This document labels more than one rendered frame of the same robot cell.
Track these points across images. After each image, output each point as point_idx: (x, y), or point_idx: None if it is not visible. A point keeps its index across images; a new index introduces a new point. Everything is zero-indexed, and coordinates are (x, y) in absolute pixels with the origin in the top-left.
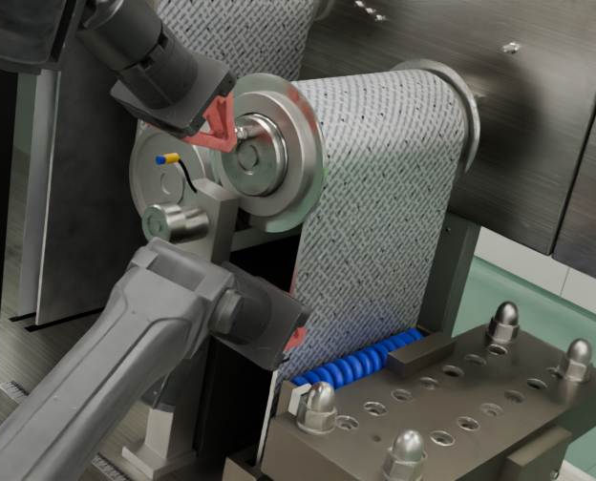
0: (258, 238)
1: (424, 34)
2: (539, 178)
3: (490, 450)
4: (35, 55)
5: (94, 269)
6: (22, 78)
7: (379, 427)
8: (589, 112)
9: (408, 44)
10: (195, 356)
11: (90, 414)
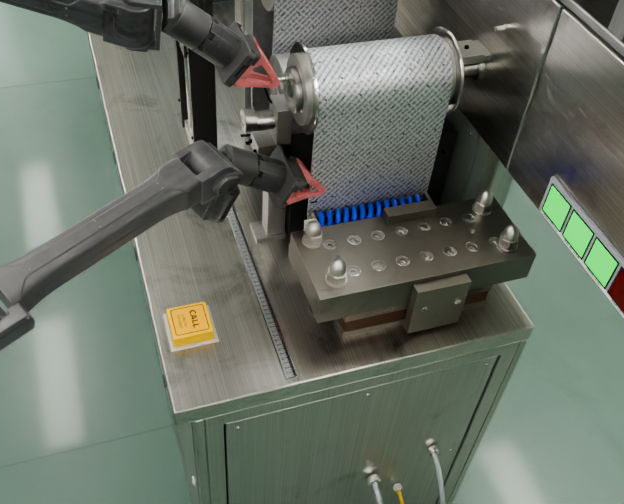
0: None
1: (470, 3)
2: (508, 118)
3: (400, 279)
4: (137, 45)
5: None
6: None
7: (347, 250)
8: (533, 84)
9: (463, 7)
10: (229, 198)
11: (106, 231)
